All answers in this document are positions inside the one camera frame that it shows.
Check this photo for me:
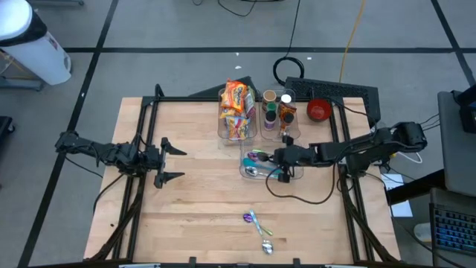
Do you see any backlit black keyboard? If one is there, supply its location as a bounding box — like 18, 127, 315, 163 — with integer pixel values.
429, 187, 476, 258

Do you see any red orange ramen package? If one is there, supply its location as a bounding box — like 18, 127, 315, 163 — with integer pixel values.
219, 106, 239, 121

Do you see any purple label spice jar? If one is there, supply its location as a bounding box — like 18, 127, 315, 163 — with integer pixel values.
263, 110, 278, 133

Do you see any yellow cable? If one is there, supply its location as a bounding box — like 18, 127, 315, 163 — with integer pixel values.
338, 0, 367, 83

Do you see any red green ramen package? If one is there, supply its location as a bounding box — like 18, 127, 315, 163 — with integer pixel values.
243, 85, 258, 120

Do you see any white trash can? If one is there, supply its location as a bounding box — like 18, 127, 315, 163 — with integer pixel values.
0, 0, 73, 86

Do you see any red bowl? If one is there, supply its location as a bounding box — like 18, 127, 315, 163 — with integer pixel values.
306, 98, 333, 123

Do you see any black caster foot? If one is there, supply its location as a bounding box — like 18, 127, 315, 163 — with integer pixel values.
0, 115, 16, 135

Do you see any taco seasoning mix packet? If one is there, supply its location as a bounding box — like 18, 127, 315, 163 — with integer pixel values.
278, 103, 298, 117

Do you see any grey metal stand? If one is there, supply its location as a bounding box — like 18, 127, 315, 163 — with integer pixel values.
0, 50, 45, 92

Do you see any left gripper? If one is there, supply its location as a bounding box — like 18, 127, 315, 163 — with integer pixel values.
139, 136, 188, 190

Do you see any white cable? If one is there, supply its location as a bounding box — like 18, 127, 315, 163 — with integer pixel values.
388, 150, 424, 165

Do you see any white computer mouse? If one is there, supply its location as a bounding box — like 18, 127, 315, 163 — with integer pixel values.
413, 221, 434, 243

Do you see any clear glass jar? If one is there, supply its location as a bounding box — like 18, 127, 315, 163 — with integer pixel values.
261, 89, 278, 107

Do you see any black coiled floor cable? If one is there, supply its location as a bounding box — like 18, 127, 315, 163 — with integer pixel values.
272, 0, 306, 87

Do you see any orange ramen noodle package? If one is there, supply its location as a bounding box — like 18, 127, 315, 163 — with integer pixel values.
220, 78, 249, 113

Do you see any grey side desk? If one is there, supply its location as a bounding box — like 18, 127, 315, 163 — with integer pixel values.
437, 90, 476, 198

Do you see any orange spice jar black lid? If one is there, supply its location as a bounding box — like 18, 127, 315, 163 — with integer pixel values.
278, 112, 295, 139

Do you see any clear plastic bin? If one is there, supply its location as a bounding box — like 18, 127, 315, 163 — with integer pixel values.
239, 142, 305, 181
258, 88, 302, 143
216, 86, 259, 146

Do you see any blue ramen noodle package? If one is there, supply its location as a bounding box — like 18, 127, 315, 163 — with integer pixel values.
224, 115, 251, 142

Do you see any silver handled iridescent spoon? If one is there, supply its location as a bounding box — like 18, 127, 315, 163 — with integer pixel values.
245, 166, 280, 180

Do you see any black box device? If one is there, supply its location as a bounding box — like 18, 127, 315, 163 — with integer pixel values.
451, 84, 476, 134

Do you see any iridescent purple spoon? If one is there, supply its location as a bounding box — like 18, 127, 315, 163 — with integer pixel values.
242, 212, 274, 237

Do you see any black aluminium table frame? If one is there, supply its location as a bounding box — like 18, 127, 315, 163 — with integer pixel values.
86, 83, 402, 266

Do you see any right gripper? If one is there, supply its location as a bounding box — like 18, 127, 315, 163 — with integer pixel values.
274, 135, 320, 184

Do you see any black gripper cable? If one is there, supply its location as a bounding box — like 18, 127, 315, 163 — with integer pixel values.
265, 163, 336, 205

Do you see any white paper sheet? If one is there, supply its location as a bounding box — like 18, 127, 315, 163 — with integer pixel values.
379, 173, 414, 219

